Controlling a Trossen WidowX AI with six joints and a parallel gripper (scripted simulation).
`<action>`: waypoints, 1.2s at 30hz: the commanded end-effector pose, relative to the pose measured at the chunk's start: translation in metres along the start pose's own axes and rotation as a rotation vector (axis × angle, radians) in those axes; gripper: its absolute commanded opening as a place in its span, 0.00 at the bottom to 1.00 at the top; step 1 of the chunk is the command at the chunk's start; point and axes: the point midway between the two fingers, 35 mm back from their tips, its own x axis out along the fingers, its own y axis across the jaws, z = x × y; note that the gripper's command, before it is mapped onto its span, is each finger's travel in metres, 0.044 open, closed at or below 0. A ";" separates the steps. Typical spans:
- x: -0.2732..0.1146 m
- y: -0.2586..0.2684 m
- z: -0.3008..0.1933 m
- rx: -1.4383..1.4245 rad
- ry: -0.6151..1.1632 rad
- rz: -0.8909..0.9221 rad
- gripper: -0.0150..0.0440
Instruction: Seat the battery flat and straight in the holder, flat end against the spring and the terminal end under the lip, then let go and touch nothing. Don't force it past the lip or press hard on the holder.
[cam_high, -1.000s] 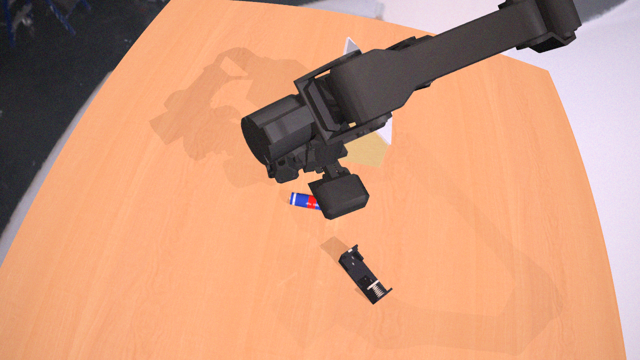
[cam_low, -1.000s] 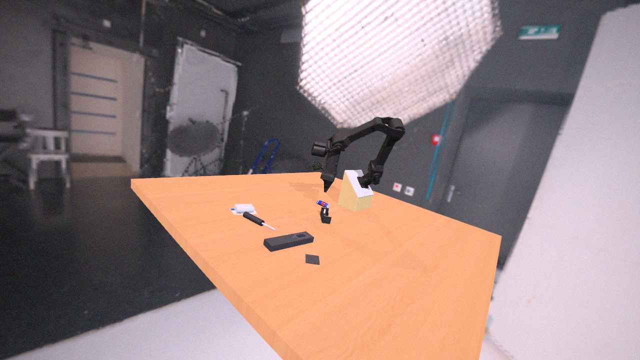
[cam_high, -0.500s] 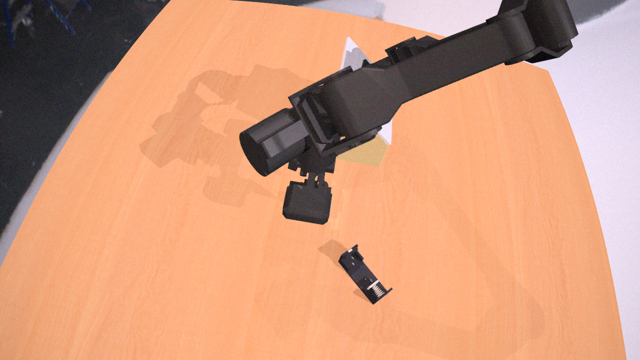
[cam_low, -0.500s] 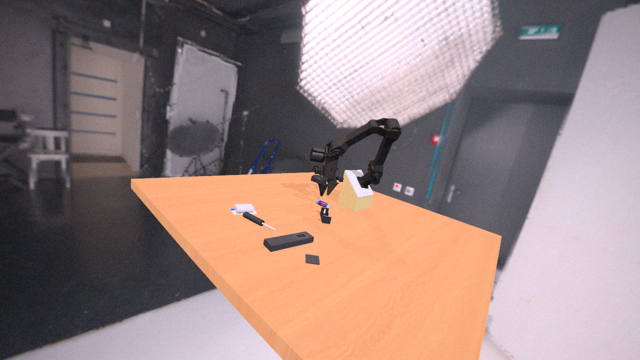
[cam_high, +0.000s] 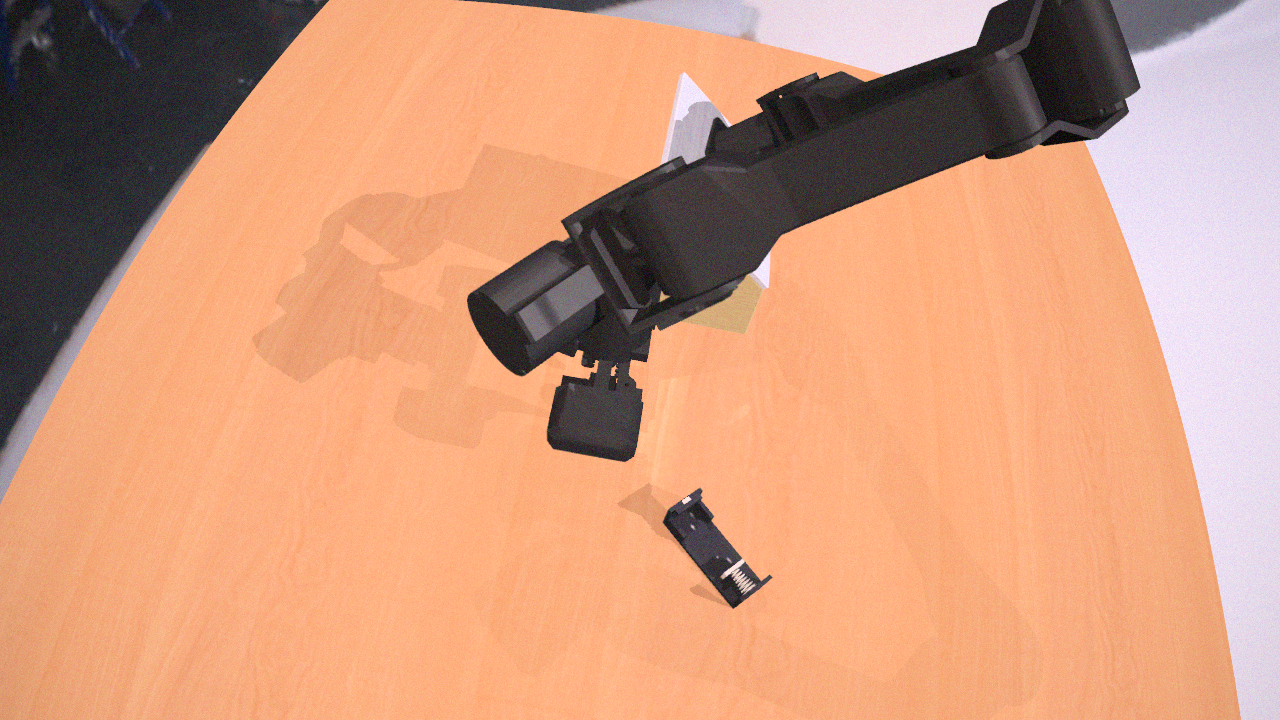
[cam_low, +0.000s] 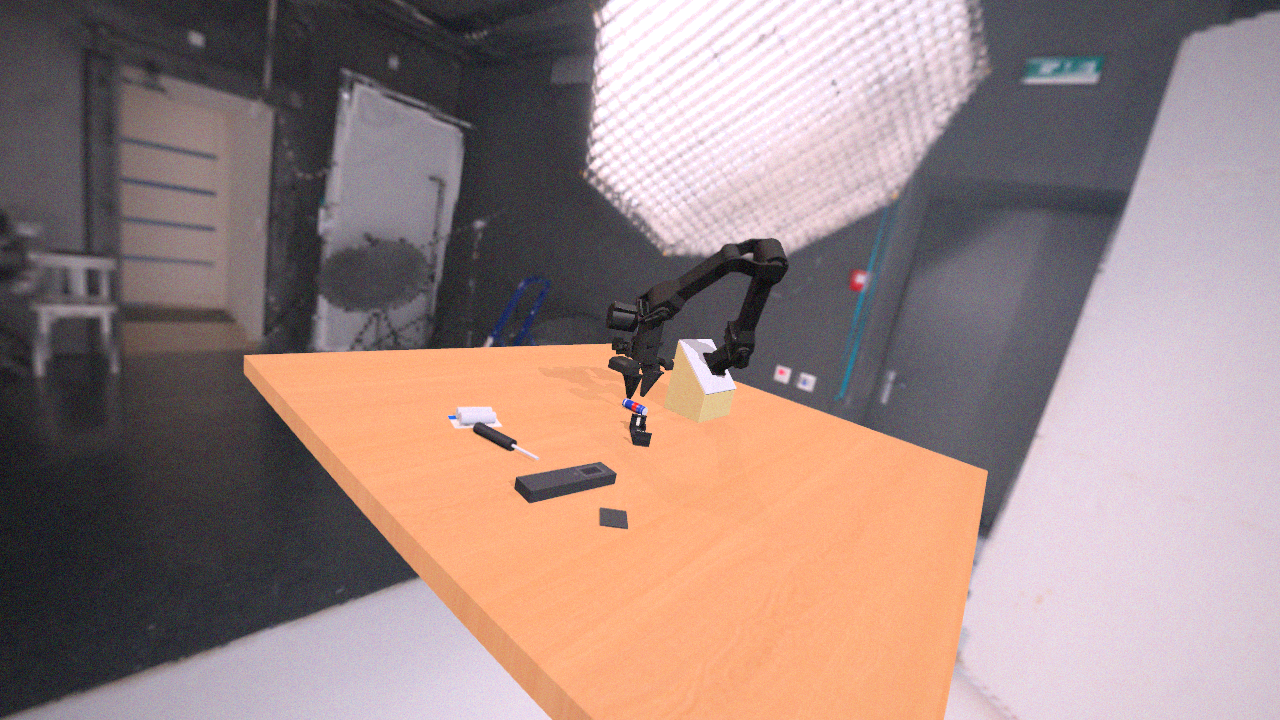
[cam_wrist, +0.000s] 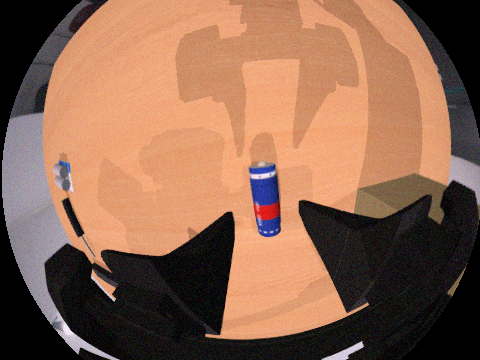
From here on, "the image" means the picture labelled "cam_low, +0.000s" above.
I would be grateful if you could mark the black screwdriver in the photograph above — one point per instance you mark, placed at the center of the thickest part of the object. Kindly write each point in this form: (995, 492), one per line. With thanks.
(499, 438)

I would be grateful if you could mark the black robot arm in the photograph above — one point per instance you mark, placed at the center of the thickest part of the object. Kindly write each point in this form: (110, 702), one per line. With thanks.
(666, 299)

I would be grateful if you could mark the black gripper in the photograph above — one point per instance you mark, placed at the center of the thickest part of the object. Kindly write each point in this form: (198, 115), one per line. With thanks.
(644, 352)

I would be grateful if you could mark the dark grey battery holder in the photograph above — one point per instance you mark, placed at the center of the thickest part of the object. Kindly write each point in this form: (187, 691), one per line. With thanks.
(638, 431)

